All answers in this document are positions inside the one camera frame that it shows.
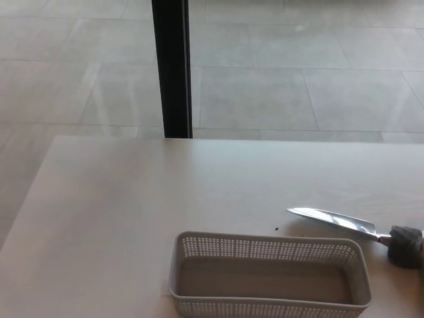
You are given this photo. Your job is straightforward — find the black window frame post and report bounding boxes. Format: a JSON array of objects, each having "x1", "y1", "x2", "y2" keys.
[{"x1": 150, "y1": 0, "x2": 194, "y2": 139}]

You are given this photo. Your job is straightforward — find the grey perforated plastic basket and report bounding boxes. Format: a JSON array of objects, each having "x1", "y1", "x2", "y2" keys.
[{"x1": 168, "y1": 231, "x2": 372, "y2": 318}]

